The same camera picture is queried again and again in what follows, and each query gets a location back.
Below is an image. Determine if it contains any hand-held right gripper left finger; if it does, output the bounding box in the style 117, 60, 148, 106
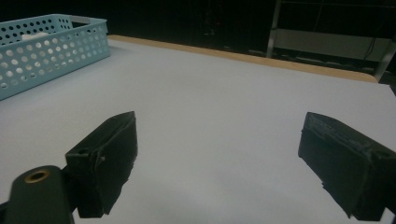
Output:
64, 110, 138, 218

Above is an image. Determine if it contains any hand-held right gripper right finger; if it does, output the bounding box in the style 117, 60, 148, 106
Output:
297, 111, 396, 222

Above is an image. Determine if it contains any light blue perforated plastic basket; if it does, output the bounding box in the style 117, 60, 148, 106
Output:
0, 13, 111, 102

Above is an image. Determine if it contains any white object in basket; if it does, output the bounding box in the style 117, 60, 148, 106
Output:
21, 32, 50, 41

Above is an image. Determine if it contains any grey metal frame stand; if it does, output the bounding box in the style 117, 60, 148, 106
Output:
266, 0, 396, 82

